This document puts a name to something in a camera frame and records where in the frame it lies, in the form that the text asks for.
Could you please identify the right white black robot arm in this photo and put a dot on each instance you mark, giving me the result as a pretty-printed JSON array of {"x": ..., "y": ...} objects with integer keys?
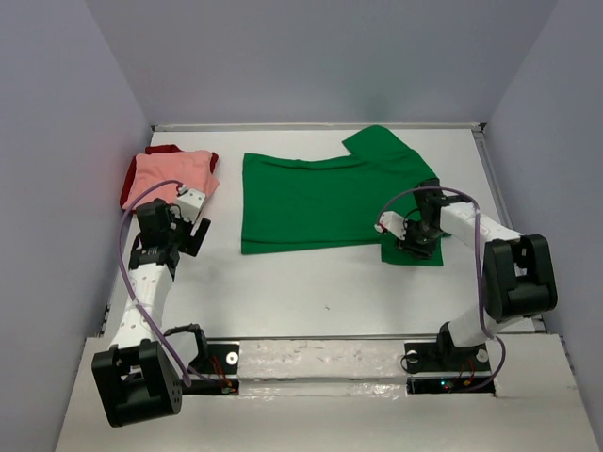
[{"x": 514, "y": 272}]

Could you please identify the pink folded t shirt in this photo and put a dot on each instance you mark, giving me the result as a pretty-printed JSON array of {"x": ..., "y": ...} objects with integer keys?
[{"x": 165, "y": 174}]

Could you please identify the green t shirt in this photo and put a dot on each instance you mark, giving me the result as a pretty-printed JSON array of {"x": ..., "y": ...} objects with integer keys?
[{"x": 293, "y": 204}]

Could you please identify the white foam front board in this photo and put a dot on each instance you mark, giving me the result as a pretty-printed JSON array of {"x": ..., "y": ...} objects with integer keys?
[{"x": 536, "y": 407}]

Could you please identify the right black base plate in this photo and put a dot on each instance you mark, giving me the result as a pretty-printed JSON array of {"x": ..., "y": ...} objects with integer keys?
[{"x": 429, "y": 372}]

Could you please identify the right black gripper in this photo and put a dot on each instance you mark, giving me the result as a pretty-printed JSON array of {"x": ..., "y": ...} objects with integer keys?
[{"x": 409, "y": 247}]

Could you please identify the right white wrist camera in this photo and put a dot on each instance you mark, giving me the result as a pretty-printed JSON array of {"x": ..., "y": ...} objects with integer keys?
[{"x": 392, "y": 223}]

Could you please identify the dark red folded t shirt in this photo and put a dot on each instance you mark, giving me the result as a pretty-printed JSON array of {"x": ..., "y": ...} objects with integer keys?
[{"x": 141, "y": 155}]

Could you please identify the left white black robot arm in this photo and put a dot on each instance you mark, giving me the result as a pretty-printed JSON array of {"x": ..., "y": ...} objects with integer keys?
[{"x": 141, "y": 377}]

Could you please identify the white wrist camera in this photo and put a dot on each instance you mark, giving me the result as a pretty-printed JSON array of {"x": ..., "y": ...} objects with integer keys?
[
  {"x": 190, "y": 203},
  {"x": 392, "y": 223}
]

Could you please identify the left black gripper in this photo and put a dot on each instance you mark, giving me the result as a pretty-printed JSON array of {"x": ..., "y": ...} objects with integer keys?
[{"x": 182, "y": 221}]

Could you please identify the aluminium table frame rail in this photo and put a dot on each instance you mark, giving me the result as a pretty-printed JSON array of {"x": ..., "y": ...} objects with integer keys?
[{"x": 308, "y": 126}]

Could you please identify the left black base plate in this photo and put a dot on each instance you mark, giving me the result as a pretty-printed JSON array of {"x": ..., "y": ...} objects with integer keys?
[{"x": 216, "y": 374}]

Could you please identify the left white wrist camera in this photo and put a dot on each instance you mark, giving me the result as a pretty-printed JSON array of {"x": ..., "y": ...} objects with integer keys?
[{"x": 190, "y": 203}]

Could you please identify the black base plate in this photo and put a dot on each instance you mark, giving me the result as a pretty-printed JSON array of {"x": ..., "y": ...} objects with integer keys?
[
  {"x": 216, "y": 374},
  {"x": 429, "y": 372}
]

